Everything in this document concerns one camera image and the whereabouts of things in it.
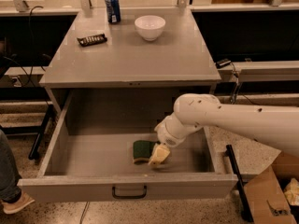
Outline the yellow crumpled item in box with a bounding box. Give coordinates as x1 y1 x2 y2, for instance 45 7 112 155
284 178 299 206

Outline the black table leg right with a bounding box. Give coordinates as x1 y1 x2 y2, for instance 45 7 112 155
226 145 253 222

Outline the black table leg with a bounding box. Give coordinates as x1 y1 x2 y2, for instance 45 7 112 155
226 145 253 222
28 105 53 160

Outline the black drawer handle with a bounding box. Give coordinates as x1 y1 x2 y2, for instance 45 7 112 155
111 186 148 200

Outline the grey cabinet with counter top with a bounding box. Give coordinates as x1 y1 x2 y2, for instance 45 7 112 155
40 7 221 110

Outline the beige shoe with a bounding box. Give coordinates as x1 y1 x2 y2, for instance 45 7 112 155
1 191 35 215

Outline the dark snack bar packet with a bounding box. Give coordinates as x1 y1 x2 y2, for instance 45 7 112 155
77 34 107 47

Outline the blue soda can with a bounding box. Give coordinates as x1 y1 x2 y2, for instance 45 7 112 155
105 0 121 23

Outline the blue jeans leg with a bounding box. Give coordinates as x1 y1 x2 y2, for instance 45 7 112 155
0 130 21 203

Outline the green and yellow sponge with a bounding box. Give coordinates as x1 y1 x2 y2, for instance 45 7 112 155
133 140 156 163

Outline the black cable under drawer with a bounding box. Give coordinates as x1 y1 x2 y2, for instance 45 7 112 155
78 202 91 224

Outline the brown cardboard box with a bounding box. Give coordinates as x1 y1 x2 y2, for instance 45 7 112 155
245 152 299 224

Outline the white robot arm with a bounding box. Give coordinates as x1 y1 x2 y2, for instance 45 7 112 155
149 93 299 167

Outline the black cable on left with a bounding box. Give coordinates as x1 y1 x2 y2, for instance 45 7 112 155
0 5 52 89

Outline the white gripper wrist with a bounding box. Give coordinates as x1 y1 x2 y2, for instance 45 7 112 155
149 113 202 167

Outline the black table leg left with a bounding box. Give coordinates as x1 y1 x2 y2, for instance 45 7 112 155
28 105 53 160

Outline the black cable on right floor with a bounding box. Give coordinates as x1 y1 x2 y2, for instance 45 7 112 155
229 62 260 106

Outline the small black device on ledge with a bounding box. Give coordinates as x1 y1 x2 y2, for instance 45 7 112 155
216 59 231 69

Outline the white ceramic bowl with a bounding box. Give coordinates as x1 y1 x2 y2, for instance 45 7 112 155
135 15 165 41

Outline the open grey top drawer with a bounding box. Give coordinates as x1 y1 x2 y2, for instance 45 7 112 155
20 88 237 203

